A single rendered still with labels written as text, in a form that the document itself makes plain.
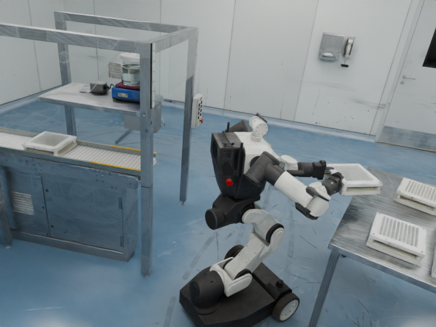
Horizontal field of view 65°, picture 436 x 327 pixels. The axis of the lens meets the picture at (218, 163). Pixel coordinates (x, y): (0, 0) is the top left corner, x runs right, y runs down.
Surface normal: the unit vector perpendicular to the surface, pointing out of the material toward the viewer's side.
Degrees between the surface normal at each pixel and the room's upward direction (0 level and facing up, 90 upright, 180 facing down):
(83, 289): 0
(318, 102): 90
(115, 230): 90
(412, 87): 90
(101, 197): 90
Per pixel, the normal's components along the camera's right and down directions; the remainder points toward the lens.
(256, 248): -0.47, -0.54
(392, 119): -0.26, 0.41
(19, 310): 0.09, -0.89
